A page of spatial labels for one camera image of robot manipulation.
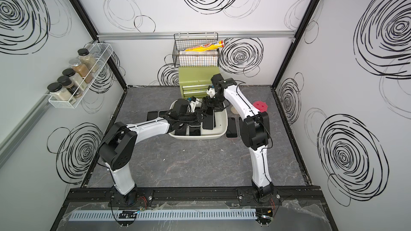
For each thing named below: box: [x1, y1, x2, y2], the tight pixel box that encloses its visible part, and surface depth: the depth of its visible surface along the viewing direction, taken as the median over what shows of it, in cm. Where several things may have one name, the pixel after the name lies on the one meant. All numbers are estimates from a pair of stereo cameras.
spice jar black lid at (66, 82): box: [57, 75, 83, 98], surface depth 67 cm
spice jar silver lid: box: [68, 58, 94, 84], surface depth 72 cm
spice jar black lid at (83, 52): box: [77, 48, 90, 57], surface depth 76 cm
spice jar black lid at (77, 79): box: [62, 68, 88, 92], surface depth 70 cm
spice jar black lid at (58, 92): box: [47, 82, 74, 102], surface depth 63 cm
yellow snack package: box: [184, 40, 226, 52], surface depth 88 cm
